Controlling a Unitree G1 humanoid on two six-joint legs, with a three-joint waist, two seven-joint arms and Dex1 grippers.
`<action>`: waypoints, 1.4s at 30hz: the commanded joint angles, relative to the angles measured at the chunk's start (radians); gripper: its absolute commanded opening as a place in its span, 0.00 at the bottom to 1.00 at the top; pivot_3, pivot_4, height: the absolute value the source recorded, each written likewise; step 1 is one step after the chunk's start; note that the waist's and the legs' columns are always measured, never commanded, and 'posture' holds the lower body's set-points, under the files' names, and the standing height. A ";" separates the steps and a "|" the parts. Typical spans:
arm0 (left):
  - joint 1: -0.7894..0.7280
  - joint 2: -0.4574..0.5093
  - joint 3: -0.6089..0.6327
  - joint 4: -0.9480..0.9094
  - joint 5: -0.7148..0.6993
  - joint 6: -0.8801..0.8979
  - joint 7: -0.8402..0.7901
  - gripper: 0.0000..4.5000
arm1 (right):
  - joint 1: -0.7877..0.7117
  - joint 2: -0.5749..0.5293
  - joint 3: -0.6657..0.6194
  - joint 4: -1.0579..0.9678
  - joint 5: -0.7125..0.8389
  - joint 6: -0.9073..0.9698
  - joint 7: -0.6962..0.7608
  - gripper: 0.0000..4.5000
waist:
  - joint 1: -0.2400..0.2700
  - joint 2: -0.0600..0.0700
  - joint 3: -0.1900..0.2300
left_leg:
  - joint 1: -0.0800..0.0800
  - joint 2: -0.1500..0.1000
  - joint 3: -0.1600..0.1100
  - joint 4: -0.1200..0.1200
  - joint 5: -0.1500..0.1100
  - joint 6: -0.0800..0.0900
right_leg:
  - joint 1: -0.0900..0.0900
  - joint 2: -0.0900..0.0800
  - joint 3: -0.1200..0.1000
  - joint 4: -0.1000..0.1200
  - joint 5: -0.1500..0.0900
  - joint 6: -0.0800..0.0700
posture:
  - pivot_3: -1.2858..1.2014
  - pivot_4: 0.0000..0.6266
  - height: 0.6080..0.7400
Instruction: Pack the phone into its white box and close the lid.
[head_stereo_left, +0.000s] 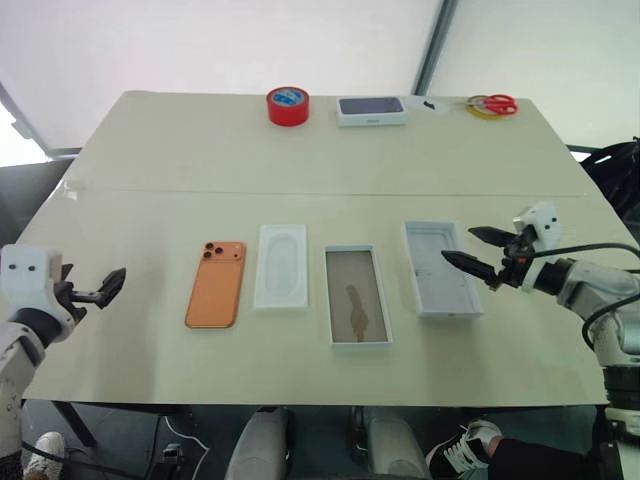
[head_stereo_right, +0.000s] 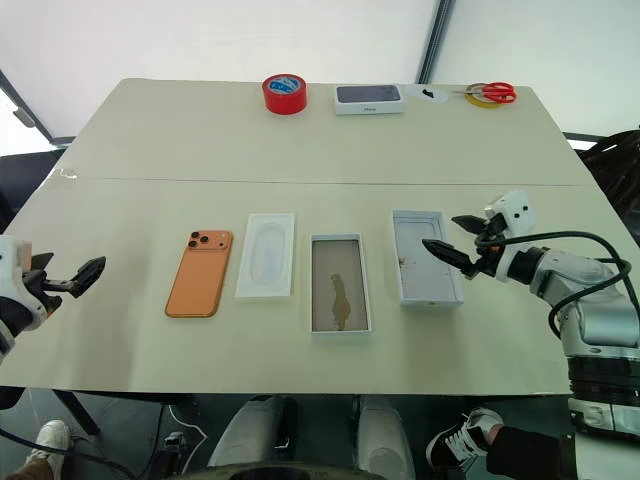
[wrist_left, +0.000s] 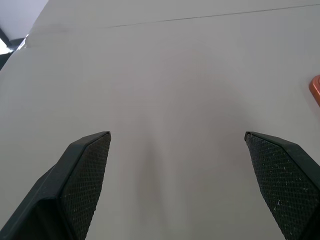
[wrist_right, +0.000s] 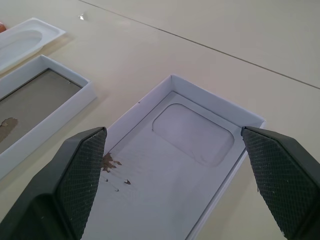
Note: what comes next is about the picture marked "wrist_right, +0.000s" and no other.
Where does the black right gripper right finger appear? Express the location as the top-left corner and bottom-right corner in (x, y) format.
(240, 125), (320, 240)

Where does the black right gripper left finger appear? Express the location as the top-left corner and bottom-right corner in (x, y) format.
(0, 126), (108, 240)

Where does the white box lid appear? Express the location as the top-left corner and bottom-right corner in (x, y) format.
(0, 54), (98, 181)

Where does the white phone box base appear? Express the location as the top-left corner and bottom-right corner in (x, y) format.
(84, 73), (266, 240)

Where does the white moulded insert tray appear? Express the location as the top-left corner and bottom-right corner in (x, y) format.
(0, 17), (67, 75)

